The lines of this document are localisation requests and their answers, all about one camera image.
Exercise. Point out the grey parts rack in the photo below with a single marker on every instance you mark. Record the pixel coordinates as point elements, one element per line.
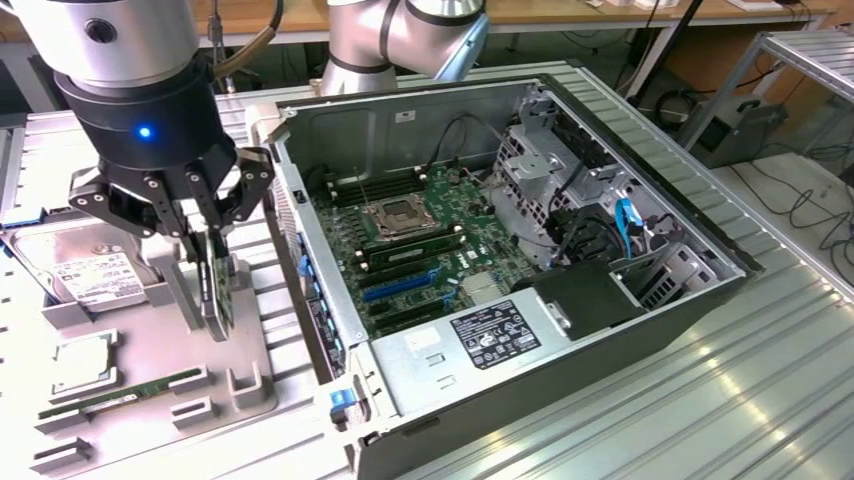
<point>154,350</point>

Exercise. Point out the black stand pole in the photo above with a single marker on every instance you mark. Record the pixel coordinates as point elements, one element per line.
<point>668,47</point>

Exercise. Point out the black RAM slot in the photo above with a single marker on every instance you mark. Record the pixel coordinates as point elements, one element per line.
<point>377,189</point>
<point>377,183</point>
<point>377,195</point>

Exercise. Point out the aluminium slat side table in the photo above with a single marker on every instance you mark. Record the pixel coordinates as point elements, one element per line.
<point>815,57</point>

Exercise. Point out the white small boxes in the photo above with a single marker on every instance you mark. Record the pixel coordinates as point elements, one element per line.
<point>644,4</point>

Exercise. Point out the green motherboard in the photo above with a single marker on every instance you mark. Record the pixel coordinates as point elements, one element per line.
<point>488,235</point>

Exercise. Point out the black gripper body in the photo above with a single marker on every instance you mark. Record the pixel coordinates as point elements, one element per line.
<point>147,125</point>

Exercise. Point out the blue expansion slot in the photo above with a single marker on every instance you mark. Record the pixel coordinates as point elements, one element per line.
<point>397,290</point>

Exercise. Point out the installed green RAM stick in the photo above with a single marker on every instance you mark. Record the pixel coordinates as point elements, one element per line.
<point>408,254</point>

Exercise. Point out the silver hard disk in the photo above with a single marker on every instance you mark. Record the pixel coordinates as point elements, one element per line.
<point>81,260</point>

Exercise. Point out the silver power supply unit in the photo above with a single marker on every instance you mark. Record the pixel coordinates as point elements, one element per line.
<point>428,370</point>

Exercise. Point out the black floor machine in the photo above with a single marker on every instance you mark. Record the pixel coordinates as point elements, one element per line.
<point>741,135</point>

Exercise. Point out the loose green RAM stick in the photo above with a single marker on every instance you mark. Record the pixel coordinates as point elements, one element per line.
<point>150,387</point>

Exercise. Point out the black long expansion slot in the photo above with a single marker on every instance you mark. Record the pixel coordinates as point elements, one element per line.
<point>414,325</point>
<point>408,311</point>
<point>394,276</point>

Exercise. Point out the blue case latch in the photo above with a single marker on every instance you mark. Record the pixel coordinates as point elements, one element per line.
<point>341,400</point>

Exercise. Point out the metal CPU socket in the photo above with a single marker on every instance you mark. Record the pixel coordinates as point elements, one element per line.
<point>401,220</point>

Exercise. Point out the open black PC case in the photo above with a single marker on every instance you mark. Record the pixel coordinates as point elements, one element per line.
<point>601,390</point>

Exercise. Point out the white case sticker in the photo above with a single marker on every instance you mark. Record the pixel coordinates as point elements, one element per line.
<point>406,116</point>

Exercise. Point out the socket locking lever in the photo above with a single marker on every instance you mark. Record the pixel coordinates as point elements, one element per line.
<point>364,190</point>

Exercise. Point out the wooden desk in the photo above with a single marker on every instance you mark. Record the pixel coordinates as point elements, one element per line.
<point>568,15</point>

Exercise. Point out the graphics card with fan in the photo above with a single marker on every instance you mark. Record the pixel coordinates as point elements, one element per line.
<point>217,295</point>

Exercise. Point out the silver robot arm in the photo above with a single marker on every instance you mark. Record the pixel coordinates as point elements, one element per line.
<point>121,45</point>

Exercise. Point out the silver metal disk bay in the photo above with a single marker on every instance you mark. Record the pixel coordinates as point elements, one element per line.
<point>534,225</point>

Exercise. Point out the silver chipset heatsink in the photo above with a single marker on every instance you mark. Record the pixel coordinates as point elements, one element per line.
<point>481,289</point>

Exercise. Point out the silver CPU chip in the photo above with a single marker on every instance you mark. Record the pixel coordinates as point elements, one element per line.
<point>82,365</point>

